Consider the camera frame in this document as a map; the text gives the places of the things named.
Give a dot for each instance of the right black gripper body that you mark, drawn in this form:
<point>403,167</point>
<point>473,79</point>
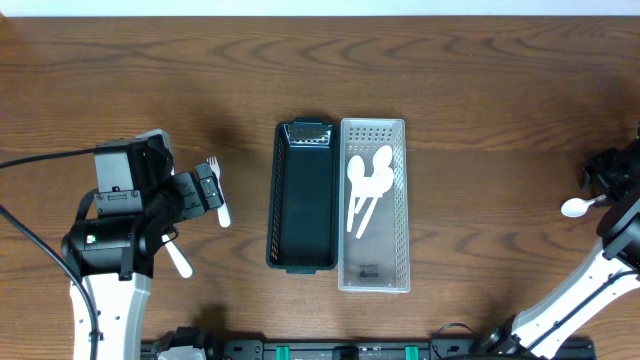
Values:
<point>621,172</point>

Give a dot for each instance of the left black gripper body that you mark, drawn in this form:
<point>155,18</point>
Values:
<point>190,195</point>

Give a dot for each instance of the white plastic spoon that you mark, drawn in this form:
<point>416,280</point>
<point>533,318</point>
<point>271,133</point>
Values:
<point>355,173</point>
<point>387,178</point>
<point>577,207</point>

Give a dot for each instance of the white plastic spoon diagonal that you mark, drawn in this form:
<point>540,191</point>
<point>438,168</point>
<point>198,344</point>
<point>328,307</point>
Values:
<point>381,159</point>

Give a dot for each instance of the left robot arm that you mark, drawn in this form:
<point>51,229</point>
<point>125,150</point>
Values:
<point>119,227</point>

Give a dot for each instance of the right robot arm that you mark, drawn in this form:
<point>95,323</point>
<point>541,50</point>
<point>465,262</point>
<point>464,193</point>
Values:
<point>609,271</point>

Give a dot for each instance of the black plastic basket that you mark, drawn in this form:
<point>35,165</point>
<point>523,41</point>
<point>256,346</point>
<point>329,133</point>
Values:
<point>302,226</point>

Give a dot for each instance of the clear plastic basket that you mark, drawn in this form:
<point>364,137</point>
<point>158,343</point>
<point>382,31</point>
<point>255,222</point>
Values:
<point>380,260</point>

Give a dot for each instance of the black mounting rail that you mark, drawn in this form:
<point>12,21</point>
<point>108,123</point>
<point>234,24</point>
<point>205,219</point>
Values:
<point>195,343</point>

